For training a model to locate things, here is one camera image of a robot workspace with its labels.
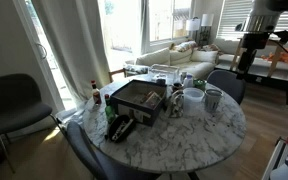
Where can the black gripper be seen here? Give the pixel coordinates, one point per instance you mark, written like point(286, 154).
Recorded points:
point(250, 50)

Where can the green bottle with red cap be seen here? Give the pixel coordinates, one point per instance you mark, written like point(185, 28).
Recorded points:
point(109, 111)

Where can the grey metal cup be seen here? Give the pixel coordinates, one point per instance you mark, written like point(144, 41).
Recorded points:
point(213, 100)

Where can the white bottle with blue cap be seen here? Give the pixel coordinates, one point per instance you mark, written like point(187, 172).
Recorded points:
point(188, 81)

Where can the clear plastic cup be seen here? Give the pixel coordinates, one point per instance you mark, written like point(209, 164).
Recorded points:
point(193, 100)

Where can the hot sauce bottle red cap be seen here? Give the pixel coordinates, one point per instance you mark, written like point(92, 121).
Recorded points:
point(96, 95)

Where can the white daybed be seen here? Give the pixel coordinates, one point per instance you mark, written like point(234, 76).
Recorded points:
point(227, 46)

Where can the black low bench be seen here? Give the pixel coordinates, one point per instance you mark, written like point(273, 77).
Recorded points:
point(277, 80)

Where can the wooden side table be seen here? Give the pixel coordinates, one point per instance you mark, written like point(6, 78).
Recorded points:
point(276, 60)

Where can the green lidded container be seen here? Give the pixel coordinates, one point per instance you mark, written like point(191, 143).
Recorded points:
point(200, 84)

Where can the orange cloth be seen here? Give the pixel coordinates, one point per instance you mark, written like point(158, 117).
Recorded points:
point(285, 56)

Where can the white window blinds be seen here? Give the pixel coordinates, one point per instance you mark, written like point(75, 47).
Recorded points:
point(232, 16)

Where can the beige sofa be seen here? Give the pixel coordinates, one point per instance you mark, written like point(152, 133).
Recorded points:
point(184, 61)

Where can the patterned sofa pillow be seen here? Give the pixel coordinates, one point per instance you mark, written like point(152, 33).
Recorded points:
point(185, 46)

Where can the white shade lamp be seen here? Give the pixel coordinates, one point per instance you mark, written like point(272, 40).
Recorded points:
point(207, 20)
point(193, 25)

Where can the dark glass jar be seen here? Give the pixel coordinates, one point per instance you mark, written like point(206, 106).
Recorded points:
point(177, 87)

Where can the clear plastic storage container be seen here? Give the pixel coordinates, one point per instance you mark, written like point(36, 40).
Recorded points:
point(164, 70)

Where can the white stand with black knob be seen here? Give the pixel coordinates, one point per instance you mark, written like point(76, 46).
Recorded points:
point(279, 153)

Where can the packet inside box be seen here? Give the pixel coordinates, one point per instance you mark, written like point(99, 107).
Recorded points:
point(153, 100)

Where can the dark patterned cushion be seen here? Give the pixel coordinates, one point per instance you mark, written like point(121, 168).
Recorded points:
point(135, 69)

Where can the navy cardboard box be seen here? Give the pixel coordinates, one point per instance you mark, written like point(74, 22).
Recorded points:
point(130, 111)

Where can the black oval case white print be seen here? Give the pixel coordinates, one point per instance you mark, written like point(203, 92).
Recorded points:
point(120, 128)

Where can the white curtain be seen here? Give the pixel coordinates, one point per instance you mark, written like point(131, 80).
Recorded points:
point(74, 43)

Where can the dark grey chair metal legs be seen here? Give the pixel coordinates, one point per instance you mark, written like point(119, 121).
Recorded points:
point(14, 103)

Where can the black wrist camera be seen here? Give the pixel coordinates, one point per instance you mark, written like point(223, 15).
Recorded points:
point(285, 36)

